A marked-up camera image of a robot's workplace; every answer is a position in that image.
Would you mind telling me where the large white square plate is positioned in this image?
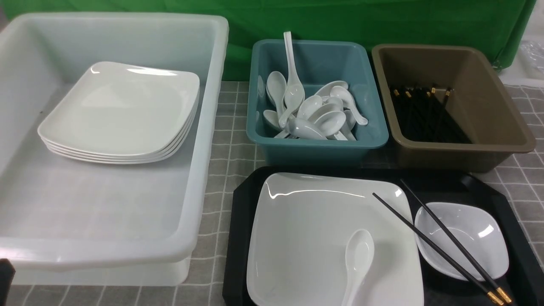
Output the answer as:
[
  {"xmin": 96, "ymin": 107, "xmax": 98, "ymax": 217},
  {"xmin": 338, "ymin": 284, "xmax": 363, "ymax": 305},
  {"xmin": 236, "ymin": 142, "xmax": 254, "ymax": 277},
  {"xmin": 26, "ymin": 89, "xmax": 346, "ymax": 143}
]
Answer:
[{"xmin": 246, "ymin": 172, "xmax": 424, "ymax": 306}]

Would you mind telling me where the white ceramic soup spoon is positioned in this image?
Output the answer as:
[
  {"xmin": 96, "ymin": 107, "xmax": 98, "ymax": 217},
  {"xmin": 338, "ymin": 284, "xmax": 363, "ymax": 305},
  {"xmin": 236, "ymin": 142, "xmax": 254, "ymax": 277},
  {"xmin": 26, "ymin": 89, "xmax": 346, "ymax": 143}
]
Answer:
[{"xmin": 341, "ymin": 229, "xmax": 375, "ymax": 306}]

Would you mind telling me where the small white square bowl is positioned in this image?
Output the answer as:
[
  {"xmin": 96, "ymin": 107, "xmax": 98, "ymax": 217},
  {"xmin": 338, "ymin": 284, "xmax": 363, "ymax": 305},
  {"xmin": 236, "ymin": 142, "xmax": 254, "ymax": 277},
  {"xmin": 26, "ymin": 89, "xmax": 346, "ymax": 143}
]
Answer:
[{"xmin": 414, "ymin": 202, "xmax": 510, "ymax": 281}]

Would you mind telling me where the top stacked white plate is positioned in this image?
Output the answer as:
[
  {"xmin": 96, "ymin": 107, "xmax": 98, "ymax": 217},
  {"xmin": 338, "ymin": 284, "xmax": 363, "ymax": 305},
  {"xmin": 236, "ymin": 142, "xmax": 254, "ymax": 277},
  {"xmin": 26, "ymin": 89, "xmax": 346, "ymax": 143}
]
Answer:
[{"xmin": 37, "ymin": 61, "xmax": 200, "ymax": 157}]

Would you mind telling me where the stacked white plate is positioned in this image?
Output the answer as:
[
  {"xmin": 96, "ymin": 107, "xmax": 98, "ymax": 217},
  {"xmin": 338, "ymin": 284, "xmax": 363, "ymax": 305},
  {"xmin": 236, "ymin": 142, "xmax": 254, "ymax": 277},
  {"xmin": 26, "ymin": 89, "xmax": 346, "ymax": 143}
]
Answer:
[
  {"xmin": 44, "ymin": 102, "xmax": 199, "ymax": 162},
  {"xmin": 48, "ymin": 111, "xmax": 198, "ymax": 165},
  {"xmin": 37, "ymin": 93, "xmax": 199, "ymax": 164},
  {"xmin": 37, "ymin": 61, "xmax": 200, "ymax": 157}
]

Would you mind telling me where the bottom stacked white plate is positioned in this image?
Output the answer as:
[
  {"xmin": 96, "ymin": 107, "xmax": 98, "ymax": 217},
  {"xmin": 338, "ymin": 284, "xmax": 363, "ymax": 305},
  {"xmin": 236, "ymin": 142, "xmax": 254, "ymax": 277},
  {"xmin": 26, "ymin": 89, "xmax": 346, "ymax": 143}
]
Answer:
[{"xmin": 48, "ymin": 111, "xmax": 198, "ymax": 165}]

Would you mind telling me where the white spoon front in bin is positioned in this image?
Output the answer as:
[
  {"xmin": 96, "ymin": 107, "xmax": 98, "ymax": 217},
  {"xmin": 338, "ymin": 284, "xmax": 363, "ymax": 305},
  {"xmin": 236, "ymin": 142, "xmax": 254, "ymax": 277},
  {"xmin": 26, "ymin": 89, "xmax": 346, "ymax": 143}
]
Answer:
[{"xmin": 284, "ymin": 118, "xmax": 327, "ymax": 141}]

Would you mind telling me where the upright white spoon in bin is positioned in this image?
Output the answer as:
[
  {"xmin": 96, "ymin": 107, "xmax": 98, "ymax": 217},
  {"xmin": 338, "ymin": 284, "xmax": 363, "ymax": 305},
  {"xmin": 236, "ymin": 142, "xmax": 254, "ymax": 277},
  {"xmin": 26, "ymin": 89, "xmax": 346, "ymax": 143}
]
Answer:
[{"xmin": 278, "ymin": 31, "xmax": 305, "ymax": 128}]

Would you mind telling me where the white spoon left in bin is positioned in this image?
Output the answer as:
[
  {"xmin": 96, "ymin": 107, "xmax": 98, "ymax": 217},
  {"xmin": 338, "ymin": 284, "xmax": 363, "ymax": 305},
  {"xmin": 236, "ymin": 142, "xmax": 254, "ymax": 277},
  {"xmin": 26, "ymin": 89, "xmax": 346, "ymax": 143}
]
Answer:
[{"xmin": 266, "ymin": 71, "xmax": 287, "ymax": 117}]

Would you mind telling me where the white spoon right in bin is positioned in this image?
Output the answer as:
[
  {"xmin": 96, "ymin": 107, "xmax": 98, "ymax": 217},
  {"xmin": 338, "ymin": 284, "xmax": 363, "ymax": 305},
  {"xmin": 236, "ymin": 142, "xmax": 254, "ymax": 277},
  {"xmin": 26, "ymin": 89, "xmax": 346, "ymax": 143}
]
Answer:
[{"xmin": 330, "ymin": 85, "xmax": 369, "ymax": 126}]

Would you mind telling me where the teal plastic bin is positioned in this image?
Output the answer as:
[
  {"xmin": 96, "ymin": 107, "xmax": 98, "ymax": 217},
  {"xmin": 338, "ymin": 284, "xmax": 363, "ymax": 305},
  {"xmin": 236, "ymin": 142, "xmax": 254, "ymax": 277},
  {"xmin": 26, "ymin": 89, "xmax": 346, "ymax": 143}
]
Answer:
[{"xmin": 246, "ymin": 39, "xmax": 389, "ymax": 167}]

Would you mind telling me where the pile of black chopsticks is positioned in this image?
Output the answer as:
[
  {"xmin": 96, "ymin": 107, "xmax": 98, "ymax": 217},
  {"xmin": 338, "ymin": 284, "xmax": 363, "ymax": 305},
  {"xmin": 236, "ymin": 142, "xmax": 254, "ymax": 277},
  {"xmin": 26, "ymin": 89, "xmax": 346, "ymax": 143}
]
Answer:
[{"xmin": 389, "ymin": 84, "xmax": 472, "ymax": 144}]

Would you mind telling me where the large white plastic tub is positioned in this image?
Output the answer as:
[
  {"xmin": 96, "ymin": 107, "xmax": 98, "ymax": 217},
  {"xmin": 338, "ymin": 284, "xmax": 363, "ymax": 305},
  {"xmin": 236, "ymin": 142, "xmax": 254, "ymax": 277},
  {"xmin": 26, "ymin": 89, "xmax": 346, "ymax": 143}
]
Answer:
[{"xmin": 1, "ymin": 12, "xmax": 229, "ymax": 286}]

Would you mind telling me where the brown plastic bin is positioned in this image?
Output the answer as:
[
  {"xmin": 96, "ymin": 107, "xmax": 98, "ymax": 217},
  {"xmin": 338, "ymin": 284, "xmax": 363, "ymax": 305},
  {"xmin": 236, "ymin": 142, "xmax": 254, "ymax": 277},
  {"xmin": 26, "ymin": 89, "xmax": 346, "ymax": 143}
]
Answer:
[{"xmin": 371, "ymin": 44, "xmax": 536, "ymax": 173}]

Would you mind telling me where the grey checked tablecloth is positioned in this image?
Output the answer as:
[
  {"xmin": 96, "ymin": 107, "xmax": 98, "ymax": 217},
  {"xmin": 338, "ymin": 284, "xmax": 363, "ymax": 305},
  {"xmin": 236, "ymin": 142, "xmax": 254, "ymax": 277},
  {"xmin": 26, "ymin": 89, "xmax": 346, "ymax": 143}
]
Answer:
[{"xmin": 6, "ymin": 82, "xmax": 543, "ymax": 306}]

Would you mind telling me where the clear plastic sheet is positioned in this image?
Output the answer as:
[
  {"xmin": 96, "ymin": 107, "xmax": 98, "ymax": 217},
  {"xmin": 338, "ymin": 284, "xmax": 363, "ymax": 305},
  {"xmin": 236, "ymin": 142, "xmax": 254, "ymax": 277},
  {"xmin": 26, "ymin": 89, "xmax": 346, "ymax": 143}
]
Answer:
[{"xmin": 519, "ymin": 40, "xmax": 544, "ymax": 75}]

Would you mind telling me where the black serving tray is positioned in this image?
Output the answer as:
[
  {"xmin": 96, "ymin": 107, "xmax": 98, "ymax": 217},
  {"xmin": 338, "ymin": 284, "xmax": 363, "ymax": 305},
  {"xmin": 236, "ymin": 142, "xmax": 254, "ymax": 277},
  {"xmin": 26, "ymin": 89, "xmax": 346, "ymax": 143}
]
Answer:
[{"xmin": 223, "ymin": 165, "xmax": 544, "ymax": 306}]

